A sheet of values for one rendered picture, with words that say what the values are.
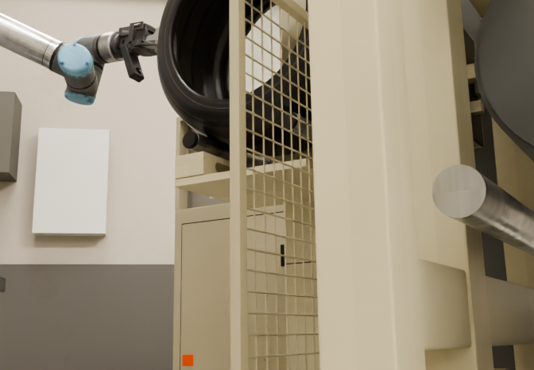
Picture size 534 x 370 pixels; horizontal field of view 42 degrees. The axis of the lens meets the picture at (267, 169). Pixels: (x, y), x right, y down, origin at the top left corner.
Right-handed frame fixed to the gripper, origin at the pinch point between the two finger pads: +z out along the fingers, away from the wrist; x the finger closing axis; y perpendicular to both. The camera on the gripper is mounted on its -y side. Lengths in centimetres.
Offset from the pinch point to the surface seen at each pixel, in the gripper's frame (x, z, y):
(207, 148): -6.7, 21.7, -32.2
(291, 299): 25, 31, -68
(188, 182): -11.7, 21.1, -41.8
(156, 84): 204, -190, 68
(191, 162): -11.7, 21.2, -36.9
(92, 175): 170, -204, -2
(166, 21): -12.0, 8.0, 1.2
